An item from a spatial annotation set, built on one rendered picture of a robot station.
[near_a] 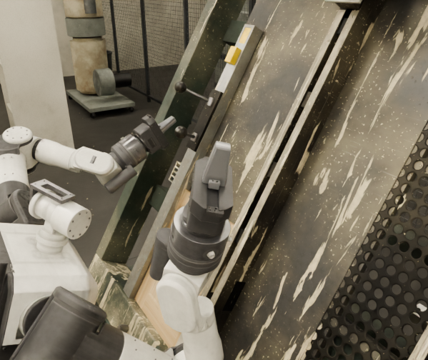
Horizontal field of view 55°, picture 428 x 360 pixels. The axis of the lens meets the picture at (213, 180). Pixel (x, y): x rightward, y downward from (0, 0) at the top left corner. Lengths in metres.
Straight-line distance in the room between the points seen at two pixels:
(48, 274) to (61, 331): 0.15
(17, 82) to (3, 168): 3.70
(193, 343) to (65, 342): 0.21
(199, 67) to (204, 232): 1.00
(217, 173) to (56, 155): 0.79
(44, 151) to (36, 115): 3.71
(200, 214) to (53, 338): 0.32
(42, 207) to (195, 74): 0.82
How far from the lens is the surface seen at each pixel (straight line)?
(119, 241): 1.59
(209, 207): 0.53
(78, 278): 0.85
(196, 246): 0.60
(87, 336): 0.74
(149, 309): 1.36
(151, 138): 1.24
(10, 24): 4.81
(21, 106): 4.94
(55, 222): 0.86
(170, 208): 1.32
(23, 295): 0.81
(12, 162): 1.23
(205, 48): 1.51
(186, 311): 0.68
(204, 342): 0.77
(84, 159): 1.21
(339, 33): 1.06
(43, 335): 0.73
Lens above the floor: 1.84
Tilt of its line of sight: 26 degrees down
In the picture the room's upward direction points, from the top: straight up
